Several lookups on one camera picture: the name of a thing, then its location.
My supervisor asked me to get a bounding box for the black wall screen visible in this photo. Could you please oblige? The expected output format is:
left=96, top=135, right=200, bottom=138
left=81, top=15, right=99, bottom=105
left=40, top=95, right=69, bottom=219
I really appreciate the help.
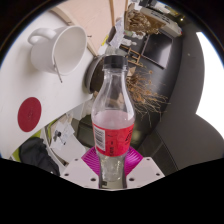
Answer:
left=141, top=31, right=174, bottom=69

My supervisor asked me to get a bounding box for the grey plant pot saucer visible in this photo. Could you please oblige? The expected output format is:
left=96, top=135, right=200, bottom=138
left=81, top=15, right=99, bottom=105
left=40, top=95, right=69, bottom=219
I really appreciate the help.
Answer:
left=83, top=54, right=104, bottom=95

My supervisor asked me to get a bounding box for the wooden easel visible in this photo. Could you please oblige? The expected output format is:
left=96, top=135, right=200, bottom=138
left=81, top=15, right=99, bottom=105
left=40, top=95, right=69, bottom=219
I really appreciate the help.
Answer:
left=119, top=44, right=149, bottom=68

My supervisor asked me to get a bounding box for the black backpack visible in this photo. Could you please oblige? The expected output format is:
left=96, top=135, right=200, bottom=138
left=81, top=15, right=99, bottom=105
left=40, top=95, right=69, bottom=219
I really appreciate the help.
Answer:
left=18, top=137, right=61, bottom=177

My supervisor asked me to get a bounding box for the white chair with papers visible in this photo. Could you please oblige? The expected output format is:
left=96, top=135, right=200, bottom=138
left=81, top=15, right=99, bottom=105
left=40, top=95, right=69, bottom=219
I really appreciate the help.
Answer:
left=44, top=113, right=88, bottom=165

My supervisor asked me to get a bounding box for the long ceiling strip light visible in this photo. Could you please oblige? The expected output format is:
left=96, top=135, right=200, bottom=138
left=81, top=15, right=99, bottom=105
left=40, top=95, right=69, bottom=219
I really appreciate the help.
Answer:
left=195, top=31, right=224, bottom=139

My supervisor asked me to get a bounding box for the clear red-labelled drink bottle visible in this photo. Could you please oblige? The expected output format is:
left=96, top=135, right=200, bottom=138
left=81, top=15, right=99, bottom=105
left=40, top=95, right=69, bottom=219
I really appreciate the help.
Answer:
left=90, top=54, right=137, bottom=190

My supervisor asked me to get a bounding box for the stack of papers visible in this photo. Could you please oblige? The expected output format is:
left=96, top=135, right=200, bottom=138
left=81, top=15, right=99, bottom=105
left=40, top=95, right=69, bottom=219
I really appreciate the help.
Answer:
left=49, top=121, right=76, bottom=151

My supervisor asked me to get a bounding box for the white ceramic mug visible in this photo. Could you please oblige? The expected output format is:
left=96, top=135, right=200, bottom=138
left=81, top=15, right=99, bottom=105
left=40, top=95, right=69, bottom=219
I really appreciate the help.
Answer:
left=27, top=25, right=88, bottom=76

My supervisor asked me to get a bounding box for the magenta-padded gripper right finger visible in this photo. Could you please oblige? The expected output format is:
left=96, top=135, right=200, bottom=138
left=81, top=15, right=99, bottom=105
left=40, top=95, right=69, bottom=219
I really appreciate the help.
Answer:
left=122, top=145, right=166, bottom=190

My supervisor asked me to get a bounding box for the thin stirrer in mug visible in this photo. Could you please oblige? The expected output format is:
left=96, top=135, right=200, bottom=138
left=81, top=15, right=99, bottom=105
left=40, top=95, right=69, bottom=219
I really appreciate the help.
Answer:
left=52, top=54, right=64, bottom=84

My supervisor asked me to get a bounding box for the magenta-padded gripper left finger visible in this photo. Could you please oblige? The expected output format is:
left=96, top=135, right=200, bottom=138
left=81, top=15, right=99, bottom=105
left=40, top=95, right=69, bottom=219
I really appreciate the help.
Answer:
left=59, top=146, right=101, bottom=190

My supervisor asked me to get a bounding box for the dark pot with dried plant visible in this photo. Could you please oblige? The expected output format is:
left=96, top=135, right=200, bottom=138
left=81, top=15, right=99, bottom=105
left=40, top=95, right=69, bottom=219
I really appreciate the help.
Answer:
left=89, top=54, right=170, bottom=126

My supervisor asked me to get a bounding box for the printed newspaper sheet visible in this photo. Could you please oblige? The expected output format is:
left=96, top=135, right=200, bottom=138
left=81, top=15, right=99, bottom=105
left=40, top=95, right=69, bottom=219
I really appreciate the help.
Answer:
left=108, top=18, right=126, bottom=48

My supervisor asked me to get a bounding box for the small green seat cushion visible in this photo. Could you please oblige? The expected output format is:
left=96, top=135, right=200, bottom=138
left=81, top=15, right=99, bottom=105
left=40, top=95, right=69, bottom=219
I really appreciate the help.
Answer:
left=45, top=118, right=60, bottom=135

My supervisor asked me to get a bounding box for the flat round red coaster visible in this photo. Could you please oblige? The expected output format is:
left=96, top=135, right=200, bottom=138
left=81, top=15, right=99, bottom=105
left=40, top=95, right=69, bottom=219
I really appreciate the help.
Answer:
left=17, top=96, right=43, bottom=133

